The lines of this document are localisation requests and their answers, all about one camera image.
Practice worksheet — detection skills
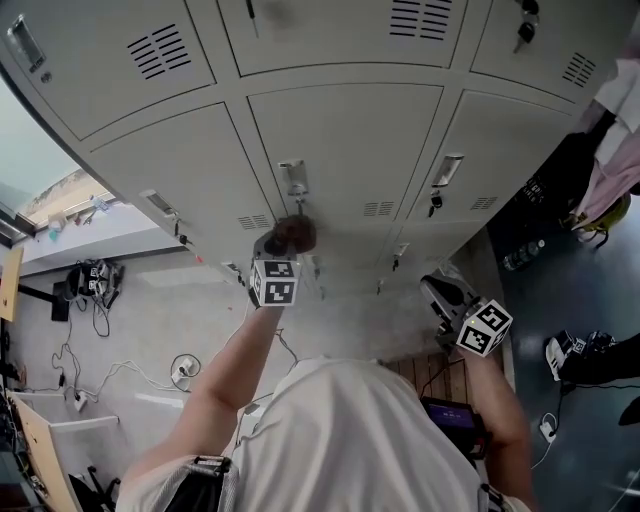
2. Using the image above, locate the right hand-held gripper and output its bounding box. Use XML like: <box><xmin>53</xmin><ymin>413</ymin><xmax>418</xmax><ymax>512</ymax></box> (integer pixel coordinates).
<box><xmin>419</xmin><ymin>273</ymin><xmax>515</xmax><ymax>359</ymax></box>

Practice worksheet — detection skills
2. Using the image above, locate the clear water bottle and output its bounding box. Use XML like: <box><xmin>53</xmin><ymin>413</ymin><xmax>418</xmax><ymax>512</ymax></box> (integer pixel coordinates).
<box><xmin>501</xmin><ymin>238</ymin><xmax>547</xmax><ymax>273</ymax></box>

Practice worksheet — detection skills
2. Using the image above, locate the person's right forearm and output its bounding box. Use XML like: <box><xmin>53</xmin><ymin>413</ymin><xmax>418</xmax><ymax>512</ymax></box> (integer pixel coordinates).
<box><xmin>457</xmin><ymin>347</ymin><xmax>535</xmax><ymax>506</ymax></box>

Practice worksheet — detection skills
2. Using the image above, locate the white table with wooden edge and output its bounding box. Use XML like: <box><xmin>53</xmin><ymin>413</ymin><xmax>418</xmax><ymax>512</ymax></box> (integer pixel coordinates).
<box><xmin>6</xmin><ymin>389</ymin><xmax>122</xmax><ymax>512</ymax></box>

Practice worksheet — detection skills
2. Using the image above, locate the white plug charger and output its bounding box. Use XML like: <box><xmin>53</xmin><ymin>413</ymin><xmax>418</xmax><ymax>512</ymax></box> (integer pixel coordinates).
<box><xmin>538</xmin><ymin>411</ymin><xmax>559</xmax><ymax>444</ymax></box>

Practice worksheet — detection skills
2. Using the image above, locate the person's left forearm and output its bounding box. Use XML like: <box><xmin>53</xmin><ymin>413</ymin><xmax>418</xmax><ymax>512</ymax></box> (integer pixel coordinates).
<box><xmin>180</xmin><ymin>299</ymin><xmax>287</xmax><ymax>454</ymax></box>

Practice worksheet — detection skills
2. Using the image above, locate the wooden board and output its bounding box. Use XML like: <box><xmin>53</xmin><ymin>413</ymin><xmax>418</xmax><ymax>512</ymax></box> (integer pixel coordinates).
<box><xmin>0</xmin><ymin>246</ymin><xmax>26</xmax><ymax>323</ymax></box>

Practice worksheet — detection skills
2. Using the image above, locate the black equipment stand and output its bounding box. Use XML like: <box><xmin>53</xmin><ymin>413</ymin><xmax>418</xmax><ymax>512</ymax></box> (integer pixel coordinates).
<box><xmin>51</xmin><ymin>258</ymin><xmax>127</xmax><ymax>322</ymax></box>

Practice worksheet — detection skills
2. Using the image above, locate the black screen device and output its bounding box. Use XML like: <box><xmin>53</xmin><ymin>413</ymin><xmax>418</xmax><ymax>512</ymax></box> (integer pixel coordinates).
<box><xmin>419</xmin><ymin>396</ymin><xmax>489</xmax><ymax>459</ymax></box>

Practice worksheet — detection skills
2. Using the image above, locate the black hanging garment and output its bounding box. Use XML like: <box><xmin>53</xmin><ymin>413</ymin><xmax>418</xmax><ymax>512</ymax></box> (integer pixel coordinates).
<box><xmin>487</xmin><ymin>112</ymin><xmax>619</xmax><ymax>242</ymax></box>

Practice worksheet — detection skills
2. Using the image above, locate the yellow-green helmet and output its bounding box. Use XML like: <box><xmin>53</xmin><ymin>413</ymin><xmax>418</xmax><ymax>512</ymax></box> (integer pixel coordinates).
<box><xmin>569</xmin><ymin>193</ymin><xmax>633</xmax><ymax>237</ymax></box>

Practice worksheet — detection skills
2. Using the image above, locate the white floor cable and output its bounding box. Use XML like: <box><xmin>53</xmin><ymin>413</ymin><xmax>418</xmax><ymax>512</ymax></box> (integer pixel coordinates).
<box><xmin>49</xmin><ymin>344</ymin><xmax>194</xmax><ymax>404</ymax></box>

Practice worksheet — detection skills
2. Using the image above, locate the brown cloth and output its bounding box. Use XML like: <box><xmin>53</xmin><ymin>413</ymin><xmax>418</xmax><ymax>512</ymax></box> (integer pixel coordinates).
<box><xmin>272</xmin><ymin>214</ymin><xmax>318</xmax><ymax>252</ymax></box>

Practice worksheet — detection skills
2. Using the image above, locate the white power strip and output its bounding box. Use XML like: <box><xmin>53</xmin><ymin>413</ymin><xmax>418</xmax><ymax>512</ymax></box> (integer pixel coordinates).
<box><xmin>170</xmin><ymin>355</ymin><xmax>202</xmax><ymax>392</ymax></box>

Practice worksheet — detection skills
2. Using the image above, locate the brown wooden slat panel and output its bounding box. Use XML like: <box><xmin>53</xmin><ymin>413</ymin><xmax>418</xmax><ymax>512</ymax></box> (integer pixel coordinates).
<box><xmin>383</xmin><ymin>351</ymin><xmax>469</xmax><ymax>402</ymax></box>

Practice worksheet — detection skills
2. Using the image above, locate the black shoulder harness strap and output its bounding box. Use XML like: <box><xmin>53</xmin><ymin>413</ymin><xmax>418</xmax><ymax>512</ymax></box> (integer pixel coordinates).
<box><xmin>178</xmin><ymin>453</ymin><xmax>237</xmax><ymax>512</ymax></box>

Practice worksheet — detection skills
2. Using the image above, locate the bank of grey locker doors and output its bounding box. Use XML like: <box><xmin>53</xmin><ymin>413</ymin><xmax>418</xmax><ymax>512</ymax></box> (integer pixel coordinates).
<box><xmin>0</xmin><ymin>0</ymin><xmax>622</xmax><ymax>301</ymax></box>

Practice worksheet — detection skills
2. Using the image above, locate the glass window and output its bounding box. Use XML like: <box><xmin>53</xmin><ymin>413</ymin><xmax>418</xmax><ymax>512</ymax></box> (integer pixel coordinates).
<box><xmin>0</xmin><ymin>78</ymin><xmax>122</xmax><ymax>242</ymax></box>

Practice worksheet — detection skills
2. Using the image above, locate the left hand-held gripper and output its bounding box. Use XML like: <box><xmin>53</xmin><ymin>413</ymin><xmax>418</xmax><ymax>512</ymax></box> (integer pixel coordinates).
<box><xmin>248</xmin><ymin>230</ymin><xmax>303</xmax><ymax>310</ymax></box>

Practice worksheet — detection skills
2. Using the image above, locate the person's white shirt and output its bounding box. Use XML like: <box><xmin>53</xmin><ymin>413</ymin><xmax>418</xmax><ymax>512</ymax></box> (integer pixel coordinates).
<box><xmin>117</xmin><ymin>356</ymin><xmax>537</xmax><ymax>512</ymax></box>

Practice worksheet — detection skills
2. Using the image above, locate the pink and white garment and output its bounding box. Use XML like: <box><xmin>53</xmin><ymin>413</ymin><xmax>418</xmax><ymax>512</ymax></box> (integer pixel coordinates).
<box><xmin>574</xmin><ymin>57</ymin><xmax>640</xmax><ymax>227</ymax></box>

